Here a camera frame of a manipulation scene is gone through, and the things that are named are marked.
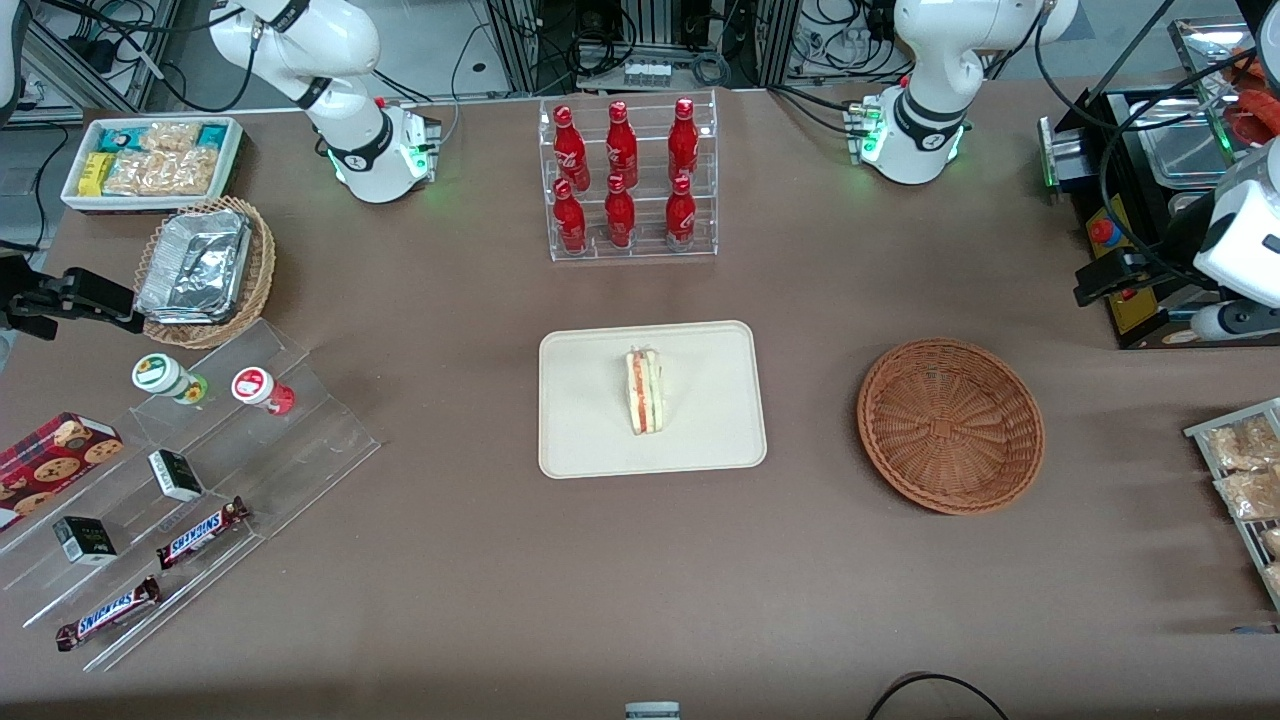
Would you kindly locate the triangular sandwich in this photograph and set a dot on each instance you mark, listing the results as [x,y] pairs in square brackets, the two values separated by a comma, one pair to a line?
[646,392]

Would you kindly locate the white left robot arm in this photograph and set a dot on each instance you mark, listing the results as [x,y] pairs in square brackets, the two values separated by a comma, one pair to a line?
[930,60]

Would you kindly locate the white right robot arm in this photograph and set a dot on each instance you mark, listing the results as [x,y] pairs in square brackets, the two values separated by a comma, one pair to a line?
[330,60]

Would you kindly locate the light wicker basket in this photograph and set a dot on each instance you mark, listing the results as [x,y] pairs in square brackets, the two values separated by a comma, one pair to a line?
[258,270]

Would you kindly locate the tray of snack bags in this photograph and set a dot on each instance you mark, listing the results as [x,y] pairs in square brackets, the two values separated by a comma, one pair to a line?
[1200,432]

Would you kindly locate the round brown wicker basket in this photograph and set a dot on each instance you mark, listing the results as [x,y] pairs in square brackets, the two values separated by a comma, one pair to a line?
[950,430]

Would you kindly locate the beige rectangular tray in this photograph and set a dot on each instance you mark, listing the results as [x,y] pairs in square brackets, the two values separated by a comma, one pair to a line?
[590,400]

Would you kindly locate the black appliance with steel pans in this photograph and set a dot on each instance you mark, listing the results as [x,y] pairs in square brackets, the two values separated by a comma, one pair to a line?
[1165,325]

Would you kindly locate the white snack bin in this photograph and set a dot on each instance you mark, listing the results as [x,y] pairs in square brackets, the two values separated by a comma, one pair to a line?
[75,200]

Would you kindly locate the stack of foil trays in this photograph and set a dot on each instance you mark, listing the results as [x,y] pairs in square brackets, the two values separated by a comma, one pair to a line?
[195,265]

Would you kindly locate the green lid white cup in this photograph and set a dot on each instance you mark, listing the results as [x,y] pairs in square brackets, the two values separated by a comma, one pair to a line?
[162,375]

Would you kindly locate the yellow snack packet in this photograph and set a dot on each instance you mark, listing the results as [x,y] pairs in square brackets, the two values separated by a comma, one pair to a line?
[95,174]

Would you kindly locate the clear bag of crackers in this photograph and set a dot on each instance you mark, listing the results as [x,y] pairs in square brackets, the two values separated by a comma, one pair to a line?
[165,173]
[170,136]

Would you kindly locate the red tartan cookie box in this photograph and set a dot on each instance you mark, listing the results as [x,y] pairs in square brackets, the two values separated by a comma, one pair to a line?
[55,465]

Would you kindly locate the teal snack packet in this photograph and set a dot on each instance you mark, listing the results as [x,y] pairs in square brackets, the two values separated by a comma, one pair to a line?
[212,135]
[118,138]

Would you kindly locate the red lid white cup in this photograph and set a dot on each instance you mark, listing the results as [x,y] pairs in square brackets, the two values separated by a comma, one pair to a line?
[258,387]

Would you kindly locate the small black box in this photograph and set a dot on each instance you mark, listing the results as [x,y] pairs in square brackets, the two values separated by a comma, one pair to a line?
[85,541]
[176,476]

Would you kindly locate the clear bag of snacks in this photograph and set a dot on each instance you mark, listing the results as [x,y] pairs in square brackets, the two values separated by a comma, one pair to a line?
[1240,445]
[1250,495]

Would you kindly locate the clear acrylic stepped display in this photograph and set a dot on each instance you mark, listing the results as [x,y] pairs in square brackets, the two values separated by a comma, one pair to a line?
[300,450]

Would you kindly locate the snickers bar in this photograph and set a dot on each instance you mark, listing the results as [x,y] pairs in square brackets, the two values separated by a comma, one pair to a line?
[200,533]
[105,614]

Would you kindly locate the red cola bottle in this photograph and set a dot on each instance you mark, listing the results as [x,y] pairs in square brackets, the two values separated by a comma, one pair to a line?
[569,150]
[569,222]
[620,218]
[681,218]
[621,148]
[683,142]

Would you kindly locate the clear acrylic bottle rack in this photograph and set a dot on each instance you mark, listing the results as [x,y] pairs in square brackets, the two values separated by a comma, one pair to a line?
[650,245]

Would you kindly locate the white power strip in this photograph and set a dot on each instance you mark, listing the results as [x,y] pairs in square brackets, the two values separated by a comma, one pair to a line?
[647,74]

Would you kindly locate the small grey device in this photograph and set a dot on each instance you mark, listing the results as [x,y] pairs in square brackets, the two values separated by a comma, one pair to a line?
[652,711]

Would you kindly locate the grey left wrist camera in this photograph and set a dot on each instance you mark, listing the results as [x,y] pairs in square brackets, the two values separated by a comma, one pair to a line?
[1235,322]

